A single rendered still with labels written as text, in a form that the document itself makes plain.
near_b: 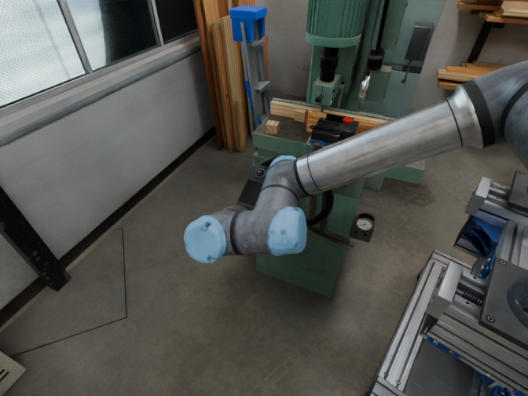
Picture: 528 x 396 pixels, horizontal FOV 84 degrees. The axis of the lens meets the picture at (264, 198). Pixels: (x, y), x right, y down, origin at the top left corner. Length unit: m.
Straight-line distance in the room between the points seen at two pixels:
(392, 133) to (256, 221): 0.25
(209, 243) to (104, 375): 1.26
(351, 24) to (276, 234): 0.74
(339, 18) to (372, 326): 1.35
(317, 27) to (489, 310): 0.87
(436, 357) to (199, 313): 1.07
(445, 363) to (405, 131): 1.14
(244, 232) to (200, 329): 1.19
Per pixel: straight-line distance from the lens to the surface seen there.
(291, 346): 1.56
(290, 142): 1.08
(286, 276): 1.67
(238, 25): 1.87
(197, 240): 0.48
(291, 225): 0.44
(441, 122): 0.48
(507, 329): 0.86
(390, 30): 1.25
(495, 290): 0.92
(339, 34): 1.02
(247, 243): 0.46
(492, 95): 0.48
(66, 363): 1.77
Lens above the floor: 1.45
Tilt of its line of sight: 42 degrees down
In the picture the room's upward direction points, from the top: straight up
